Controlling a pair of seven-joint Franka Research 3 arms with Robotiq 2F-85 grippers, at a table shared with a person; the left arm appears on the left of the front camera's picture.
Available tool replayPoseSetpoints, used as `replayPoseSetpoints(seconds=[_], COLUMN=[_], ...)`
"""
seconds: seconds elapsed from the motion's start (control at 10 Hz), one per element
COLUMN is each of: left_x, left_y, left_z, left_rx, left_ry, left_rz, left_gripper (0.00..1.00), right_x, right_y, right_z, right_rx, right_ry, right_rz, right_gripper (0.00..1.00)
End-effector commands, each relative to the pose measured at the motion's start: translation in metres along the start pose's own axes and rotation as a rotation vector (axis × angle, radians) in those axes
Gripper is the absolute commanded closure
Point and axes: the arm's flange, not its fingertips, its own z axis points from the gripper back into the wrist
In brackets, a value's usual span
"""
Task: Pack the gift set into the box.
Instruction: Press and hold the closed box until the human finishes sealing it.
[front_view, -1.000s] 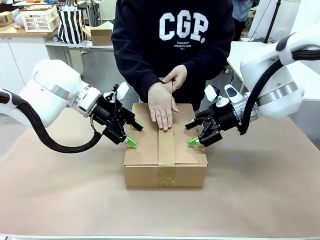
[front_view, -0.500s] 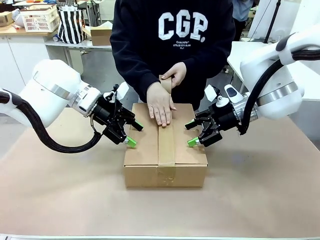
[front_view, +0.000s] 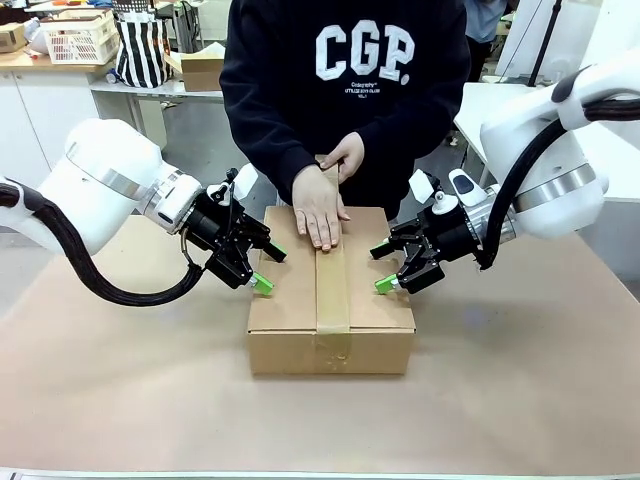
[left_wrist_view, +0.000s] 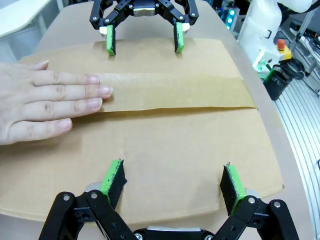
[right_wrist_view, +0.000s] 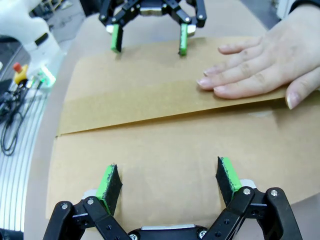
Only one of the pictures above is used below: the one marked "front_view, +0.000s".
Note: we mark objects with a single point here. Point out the person's right hand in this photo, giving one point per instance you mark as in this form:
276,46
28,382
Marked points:
320,210

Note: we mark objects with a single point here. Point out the white folding table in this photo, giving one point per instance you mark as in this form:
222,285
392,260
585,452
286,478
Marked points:
150,87

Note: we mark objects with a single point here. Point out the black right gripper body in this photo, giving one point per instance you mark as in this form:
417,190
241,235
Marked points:
445,237

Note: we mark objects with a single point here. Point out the white plastic basket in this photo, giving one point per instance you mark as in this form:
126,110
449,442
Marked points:
80,40

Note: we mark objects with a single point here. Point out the black tripod pole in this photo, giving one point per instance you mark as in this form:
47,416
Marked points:
545,40

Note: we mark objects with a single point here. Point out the brown packing tape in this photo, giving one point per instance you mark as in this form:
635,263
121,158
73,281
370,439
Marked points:
332,295

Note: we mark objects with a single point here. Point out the small closed cardboard box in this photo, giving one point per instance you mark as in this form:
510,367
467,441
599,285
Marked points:
11,39

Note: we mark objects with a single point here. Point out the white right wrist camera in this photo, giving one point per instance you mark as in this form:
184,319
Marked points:
422,184

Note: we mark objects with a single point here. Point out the black white striped bag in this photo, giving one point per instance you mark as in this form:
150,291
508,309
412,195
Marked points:
142,55

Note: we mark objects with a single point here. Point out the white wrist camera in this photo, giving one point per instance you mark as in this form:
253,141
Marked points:
245,181
422,184

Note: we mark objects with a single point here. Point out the person's left forearm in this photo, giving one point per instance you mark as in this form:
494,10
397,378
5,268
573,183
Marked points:
400,145

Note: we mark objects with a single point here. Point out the white side table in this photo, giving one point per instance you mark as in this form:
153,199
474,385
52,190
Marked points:
475,110

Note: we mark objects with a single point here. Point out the brown cardboard shipping box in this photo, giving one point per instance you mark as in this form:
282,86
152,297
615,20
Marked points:
285,310

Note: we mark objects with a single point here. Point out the person's right forearm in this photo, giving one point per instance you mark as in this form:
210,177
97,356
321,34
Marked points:
270,155

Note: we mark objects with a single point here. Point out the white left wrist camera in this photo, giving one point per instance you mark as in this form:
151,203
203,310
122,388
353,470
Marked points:
245,181

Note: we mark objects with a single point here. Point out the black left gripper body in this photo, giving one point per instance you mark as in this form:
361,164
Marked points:
225,235

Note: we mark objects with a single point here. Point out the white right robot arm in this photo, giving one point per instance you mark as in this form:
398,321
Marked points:
550,190

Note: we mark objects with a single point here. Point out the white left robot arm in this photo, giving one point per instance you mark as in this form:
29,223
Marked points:
110,170

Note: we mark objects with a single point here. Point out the white cabinet with wooden top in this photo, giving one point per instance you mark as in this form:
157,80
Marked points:
45,95

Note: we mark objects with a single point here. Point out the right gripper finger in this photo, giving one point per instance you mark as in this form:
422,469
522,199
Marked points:
395,245
420,275

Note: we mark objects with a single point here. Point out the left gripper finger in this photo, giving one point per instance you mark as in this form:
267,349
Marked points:
270,246
252,281

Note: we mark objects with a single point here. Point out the small open cardboard box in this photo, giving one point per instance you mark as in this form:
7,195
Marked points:
202,75

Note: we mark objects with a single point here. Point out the person in black hoodie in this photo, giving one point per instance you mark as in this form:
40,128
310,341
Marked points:
280,100

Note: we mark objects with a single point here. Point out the person's left hand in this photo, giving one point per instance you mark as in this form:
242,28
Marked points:
350,155

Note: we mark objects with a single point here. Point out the bystander in blue shirt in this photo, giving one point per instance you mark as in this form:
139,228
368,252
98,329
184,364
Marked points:
482,20

